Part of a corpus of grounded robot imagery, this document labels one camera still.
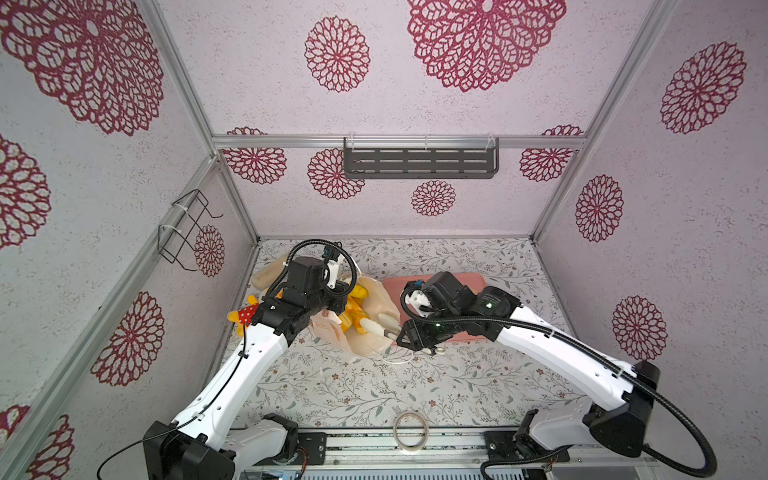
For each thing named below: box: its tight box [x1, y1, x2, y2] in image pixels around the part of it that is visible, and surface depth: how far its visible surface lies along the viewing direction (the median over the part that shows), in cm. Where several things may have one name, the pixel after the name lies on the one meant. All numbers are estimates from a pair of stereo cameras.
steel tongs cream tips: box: [359, 313, 407, 342], surface depth 74 cm
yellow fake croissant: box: [339, 284, 368, 336], surface depth 94 cm
